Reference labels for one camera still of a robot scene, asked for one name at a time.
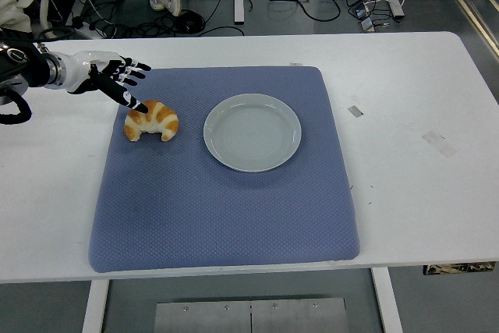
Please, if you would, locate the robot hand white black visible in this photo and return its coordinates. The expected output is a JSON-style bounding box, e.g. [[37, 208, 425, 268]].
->
[[58, 50, 152, 115]]

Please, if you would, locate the croissant bread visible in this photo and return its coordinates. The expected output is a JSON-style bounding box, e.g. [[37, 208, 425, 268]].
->
[[124, 99, 181, 142]]

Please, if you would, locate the grey round plate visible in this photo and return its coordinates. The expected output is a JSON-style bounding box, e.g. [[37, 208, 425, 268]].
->
[[203, 93, 303, 173]]

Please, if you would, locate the grey metal plate with screws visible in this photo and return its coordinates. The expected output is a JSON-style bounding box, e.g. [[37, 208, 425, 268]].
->
[[153, 297, 349, 333]]

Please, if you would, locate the white power strip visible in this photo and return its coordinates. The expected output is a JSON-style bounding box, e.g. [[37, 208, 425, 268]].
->
[[72, 16, 102, 40]]

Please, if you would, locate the white garment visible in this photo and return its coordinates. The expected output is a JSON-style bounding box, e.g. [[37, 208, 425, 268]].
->
[[0, 0, 32, 34]]

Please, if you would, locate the blue quilted mat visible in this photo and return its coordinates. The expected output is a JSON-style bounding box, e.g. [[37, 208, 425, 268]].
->
[[88, 66, 360, 274]]

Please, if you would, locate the white table leg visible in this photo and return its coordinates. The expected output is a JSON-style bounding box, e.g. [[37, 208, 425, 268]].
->
[[81, 278, 111, 333], [370, 267, 404, 333]]

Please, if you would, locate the clear tape piece large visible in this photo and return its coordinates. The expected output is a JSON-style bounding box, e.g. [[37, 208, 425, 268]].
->
[[422, 129, 457, 158]]

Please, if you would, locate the black round cable coil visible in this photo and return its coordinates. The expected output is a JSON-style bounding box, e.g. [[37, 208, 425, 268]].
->
[[171, 9, 207, 34]]

